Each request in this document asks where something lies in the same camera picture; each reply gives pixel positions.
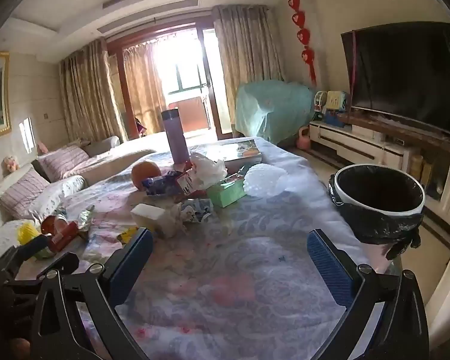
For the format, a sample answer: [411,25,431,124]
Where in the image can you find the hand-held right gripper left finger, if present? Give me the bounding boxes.
[32,227,154,360]

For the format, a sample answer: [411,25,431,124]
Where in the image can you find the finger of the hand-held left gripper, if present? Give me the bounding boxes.
[0,234,50,271]
[19,252,80,282]

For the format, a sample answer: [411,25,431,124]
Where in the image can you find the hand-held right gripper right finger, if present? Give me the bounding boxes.
[307,228,431,360]

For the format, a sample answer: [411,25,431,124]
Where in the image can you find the white trash bin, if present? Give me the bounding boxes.
[332,164,425,274]

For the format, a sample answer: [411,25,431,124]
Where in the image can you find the green white snack wrapper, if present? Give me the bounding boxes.
[33,245,57,260]

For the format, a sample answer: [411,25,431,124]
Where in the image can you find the yellow plastic bag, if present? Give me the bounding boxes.
[17,221,42,246]

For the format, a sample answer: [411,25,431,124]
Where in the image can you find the red snack wrapper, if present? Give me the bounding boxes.
[41,215,79,254]

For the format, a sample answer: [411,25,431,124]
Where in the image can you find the yellow snack wrapper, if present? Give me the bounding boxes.
[117,227,141,248]

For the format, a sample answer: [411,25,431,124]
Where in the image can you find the silver foil wrapper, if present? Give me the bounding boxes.
[54,204,96,241]

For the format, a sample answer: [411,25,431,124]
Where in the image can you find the white paper napkin pack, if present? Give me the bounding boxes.
[130,203,184,239]

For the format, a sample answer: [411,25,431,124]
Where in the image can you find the pink striped pillow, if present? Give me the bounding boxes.
[0,169,50,220]
[37,145,91,182]

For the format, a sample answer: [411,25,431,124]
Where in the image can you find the white floral pillow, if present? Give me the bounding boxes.
[30,175,87,214]

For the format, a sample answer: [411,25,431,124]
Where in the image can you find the crumpled blue white wrapper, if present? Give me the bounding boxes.
[178,198,214,224]

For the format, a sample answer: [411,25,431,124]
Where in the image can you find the blue snack wrapper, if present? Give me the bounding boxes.
[142,170,182,196]

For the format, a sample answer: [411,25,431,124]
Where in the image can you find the pink plush toy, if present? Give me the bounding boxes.
[2,155,20,173]

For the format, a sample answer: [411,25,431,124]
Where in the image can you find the orange fruit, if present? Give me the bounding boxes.
[131,161,162,192]

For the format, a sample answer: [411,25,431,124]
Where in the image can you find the white foam fruit net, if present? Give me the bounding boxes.
[244,163,289,198]

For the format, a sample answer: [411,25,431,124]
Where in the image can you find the green tissue box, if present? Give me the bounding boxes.
[206,174,247,208]

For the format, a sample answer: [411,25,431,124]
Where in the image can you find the crumpled white plastic bag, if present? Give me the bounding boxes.
[190,152,229,188]

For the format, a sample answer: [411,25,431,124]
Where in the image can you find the grey pillow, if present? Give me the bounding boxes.
[84,136,121,156]

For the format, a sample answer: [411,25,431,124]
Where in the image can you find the pink kettlebell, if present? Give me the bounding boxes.
[297,125,311,150]

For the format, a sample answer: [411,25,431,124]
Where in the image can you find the white television cabinet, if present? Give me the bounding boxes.
[309,114,450,233]

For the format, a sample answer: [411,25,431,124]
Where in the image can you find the stacked yellow jars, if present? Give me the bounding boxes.
[410,154,423,181]

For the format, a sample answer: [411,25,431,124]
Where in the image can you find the wooden box grater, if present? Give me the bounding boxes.
[422,161,434,188]

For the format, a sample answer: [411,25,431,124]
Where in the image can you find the purple thermos bottle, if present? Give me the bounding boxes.
[161,108,191,166]

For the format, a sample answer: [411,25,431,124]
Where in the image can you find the colourful picture book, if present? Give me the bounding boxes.
[206,139,262,173]

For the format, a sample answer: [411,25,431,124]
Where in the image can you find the blue toy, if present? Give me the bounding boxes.
[322,110,346,126]

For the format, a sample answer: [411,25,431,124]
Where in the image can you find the yellow white toy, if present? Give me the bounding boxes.
[324,91,347,113]

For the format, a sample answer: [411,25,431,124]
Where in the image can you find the beige patterned curtain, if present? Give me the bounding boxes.
[212,4,286,136]
[59,39,126,143]

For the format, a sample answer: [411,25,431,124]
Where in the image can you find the teal cloth covered furniture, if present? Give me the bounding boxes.
[234,80,317,145]

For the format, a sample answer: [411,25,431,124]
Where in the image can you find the sheer beige curtain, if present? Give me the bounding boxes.
[122,41,166,136]

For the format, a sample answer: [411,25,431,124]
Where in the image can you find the black flat television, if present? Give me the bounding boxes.
[340,21,450,145]

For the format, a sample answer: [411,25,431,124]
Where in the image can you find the pink thin rod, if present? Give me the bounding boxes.
[350,30,357,94]

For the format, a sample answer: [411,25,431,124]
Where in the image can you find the wooden balcony door frame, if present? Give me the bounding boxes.
[107,19,233,139]

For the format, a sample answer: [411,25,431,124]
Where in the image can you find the red hanging decoration string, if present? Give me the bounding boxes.
[288,0,317,85]

